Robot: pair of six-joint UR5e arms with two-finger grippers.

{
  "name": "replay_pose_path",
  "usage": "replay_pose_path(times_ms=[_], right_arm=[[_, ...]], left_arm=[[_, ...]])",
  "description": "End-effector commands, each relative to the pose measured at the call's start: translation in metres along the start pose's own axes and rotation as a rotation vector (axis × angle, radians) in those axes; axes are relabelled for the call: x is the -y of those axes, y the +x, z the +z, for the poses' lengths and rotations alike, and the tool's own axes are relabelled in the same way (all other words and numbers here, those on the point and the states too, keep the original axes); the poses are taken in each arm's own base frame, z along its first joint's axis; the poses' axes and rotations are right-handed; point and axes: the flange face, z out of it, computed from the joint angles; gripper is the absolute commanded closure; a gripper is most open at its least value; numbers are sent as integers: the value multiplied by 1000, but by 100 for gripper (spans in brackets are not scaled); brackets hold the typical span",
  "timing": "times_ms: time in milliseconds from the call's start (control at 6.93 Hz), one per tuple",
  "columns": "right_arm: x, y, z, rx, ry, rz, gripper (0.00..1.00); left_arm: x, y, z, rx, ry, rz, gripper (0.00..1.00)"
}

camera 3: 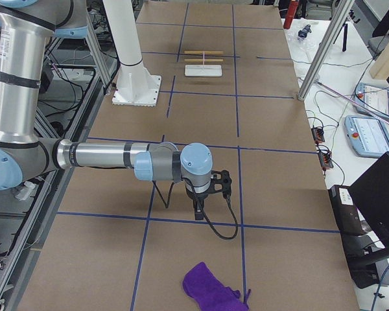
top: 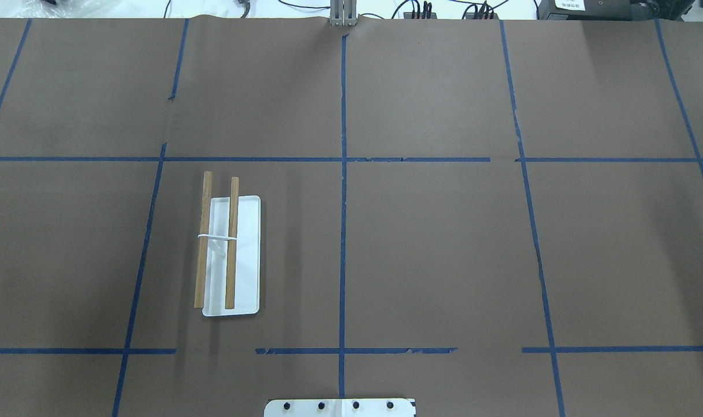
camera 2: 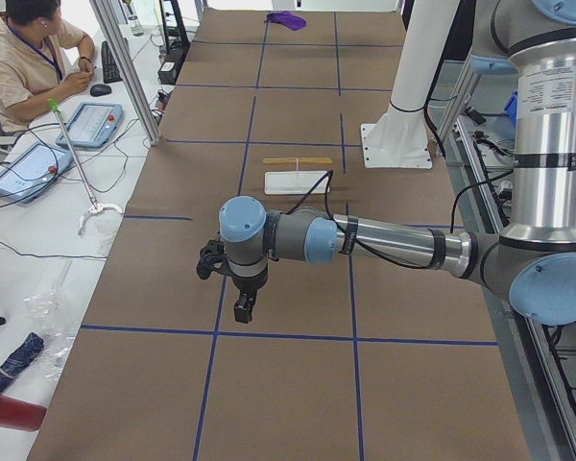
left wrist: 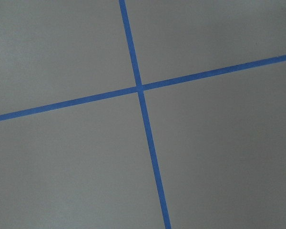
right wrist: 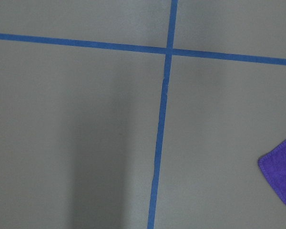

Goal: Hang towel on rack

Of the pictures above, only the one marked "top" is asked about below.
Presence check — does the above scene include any left black cable hub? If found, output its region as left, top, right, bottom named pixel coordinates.
left=402, top=1, right=437, bottom=20

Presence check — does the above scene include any right black cable hub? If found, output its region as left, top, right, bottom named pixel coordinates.
left=461, top=2, right=497, bottom=20

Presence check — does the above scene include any black cable hub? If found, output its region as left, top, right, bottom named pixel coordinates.
left=402, top=1, right=437, bottom=20
left=461, top=2, right=497, bottom=20

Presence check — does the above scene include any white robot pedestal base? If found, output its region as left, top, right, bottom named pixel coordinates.
left=263, top=398, right=417, bottom=416

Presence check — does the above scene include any aluminium frame post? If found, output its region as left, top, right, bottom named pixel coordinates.
left=329, top=0, right=358, bottom=27

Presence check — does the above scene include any black computer box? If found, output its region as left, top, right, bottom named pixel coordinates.
left=537, top=1, right=695, bottom=21

